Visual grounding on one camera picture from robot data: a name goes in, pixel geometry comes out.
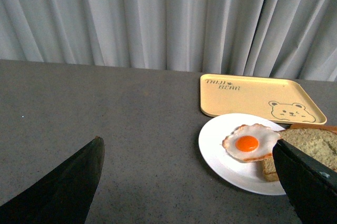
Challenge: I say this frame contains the fried egg toy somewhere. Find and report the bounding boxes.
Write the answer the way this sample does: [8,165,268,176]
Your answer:
[222,123,281,162]

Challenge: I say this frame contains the yellow bear tray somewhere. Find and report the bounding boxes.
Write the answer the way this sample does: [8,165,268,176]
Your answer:
[200,74,327,125]

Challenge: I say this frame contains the grey pleated curtain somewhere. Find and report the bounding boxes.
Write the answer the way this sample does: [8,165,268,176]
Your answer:
[1,0,336,81]

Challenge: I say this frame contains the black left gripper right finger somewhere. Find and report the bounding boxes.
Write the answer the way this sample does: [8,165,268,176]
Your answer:
[273,140,336,223]

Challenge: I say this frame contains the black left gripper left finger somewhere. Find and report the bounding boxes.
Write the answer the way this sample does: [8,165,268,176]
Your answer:
[1,137,105,223]

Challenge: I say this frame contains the bread slice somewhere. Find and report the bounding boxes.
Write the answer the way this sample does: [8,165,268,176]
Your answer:
[279,128,336,171]
[261,157,279,182]

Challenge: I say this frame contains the white round plate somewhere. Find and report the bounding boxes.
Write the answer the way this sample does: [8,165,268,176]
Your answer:
[199,113,285,196]

